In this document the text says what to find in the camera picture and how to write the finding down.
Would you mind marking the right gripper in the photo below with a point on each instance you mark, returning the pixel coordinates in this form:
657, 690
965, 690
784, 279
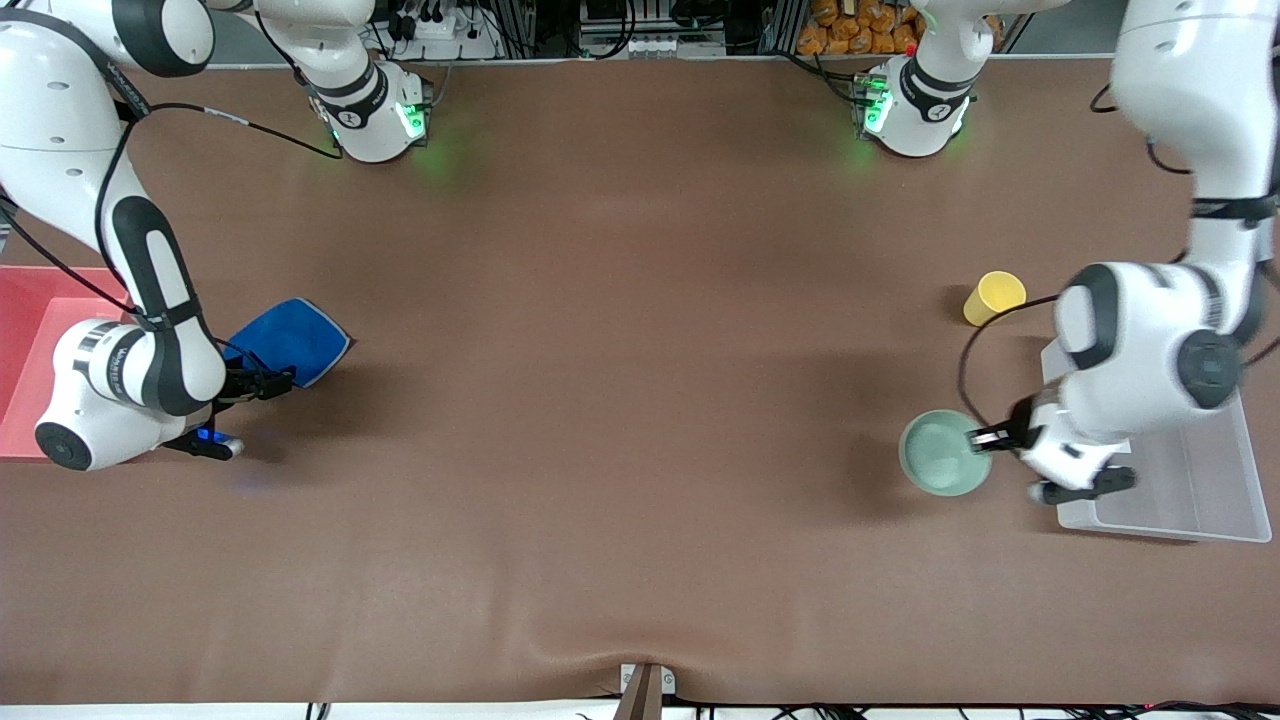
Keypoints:
243, 383

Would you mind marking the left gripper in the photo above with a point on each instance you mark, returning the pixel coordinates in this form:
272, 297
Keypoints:
1020, 430

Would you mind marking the blue cloth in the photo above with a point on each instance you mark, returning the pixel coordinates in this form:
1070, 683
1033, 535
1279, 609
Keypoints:
295, 335

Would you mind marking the pale green bowl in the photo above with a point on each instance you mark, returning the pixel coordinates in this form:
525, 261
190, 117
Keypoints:
940, 455

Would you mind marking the yellow plastic cup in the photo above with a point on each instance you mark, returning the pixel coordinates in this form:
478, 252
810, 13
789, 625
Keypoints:
990, 300

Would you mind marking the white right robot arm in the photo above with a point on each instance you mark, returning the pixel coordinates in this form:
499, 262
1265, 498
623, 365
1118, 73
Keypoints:
60, 130

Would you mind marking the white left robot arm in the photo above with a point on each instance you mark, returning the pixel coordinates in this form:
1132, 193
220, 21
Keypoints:
1170, 330

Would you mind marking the clear plastic bin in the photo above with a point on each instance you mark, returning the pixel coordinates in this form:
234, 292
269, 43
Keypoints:
1190, 490

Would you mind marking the pink plastic bin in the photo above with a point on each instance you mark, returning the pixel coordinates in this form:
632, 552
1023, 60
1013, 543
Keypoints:
25, 330

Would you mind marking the brown table cover sheet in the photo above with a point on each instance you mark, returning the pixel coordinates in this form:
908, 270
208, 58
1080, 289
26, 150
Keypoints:
620, 350

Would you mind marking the white power strip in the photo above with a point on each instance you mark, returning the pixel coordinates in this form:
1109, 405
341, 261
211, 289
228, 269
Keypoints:
440, 35

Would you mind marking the metal table clamp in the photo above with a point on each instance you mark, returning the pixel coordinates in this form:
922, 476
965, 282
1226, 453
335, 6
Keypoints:
646, 690

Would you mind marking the orange bagged items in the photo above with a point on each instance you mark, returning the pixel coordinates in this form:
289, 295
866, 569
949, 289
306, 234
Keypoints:
860, 28

